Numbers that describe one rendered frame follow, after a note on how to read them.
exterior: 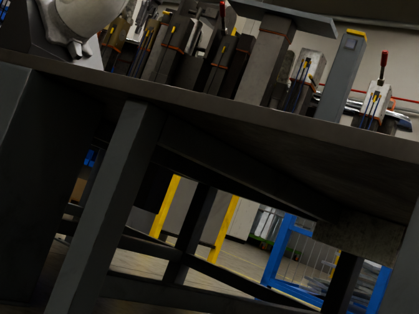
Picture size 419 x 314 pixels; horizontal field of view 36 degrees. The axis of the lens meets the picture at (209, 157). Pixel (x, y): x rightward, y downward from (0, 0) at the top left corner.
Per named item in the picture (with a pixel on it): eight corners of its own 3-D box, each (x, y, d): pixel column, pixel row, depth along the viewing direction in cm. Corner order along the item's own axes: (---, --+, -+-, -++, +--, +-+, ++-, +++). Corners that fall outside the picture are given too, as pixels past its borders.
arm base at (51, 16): (50, 53, 187) (62, 42, 184) (33, -6, 195) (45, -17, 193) (94, 69, 201) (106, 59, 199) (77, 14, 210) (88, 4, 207)
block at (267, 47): (252, 151, 214) (297, 27, 218) (245, 145, 207) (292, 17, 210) (225, 142, 218) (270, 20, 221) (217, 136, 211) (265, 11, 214)
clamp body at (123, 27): (100, 108, 256) (133, 25, 259) (88, 100, 247) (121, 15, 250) (87, 103, 259) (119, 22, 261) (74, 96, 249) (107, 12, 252)
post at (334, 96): (322, 173, 205) (368, 46, 208) (318, 169, 198) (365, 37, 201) (300, 166, 208) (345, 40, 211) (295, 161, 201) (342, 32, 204)
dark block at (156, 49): (144, 119, 243) (184, 17, 246) (137, 114, 236) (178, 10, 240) (134, 116, 245) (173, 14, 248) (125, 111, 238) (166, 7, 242)
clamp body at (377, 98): (358, 192, 217) (393, 93, 220) (353, 187, 206) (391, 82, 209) (337, 185, 220) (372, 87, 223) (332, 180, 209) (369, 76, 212)
